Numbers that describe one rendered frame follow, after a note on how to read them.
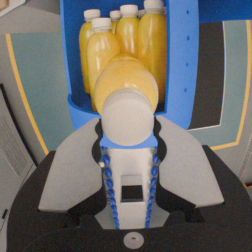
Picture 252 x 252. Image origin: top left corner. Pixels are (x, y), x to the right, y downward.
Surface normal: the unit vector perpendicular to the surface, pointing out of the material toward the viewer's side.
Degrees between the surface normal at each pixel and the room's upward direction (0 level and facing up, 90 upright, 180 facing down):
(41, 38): 0
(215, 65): 0
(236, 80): 0
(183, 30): 32
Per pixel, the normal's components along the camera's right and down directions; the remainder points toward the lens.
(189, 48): 0.62, 0.37
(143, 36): -0.68, 0.38
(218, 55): 0.00, 0.50
